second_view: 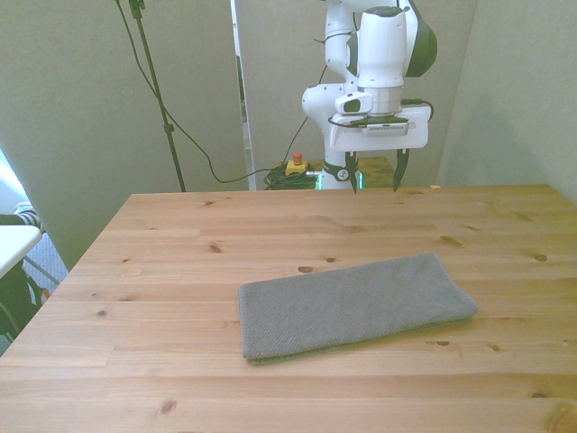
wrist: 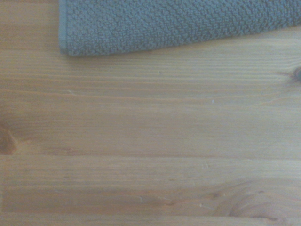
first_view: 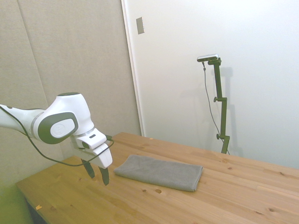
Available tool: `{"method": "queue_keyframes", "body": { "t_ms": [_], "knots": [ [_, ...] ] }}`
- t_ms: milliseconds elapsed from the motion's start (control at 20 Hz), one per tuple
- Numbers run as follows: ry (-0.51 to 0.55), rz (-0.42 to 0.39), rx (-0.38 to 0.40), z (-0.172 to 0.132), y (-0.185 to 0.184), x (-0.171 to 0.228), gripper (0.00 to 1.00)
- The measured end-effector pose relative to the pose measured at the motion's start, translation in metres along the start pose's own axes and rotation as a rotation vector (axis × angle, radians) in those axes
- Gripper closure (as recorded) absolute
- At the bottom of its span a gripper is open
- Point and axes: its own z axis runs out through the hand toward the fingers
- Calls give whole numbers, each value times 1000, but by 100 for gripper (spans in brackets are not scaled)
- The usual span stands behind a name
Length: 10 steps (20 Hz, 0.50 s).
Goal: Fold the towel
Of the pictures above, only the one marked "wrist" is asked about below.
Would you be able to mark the grey terry towel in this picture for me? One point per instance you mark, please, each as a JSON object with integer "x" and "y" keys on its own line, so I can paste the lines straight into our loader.
{"x": 164, "y": 23}

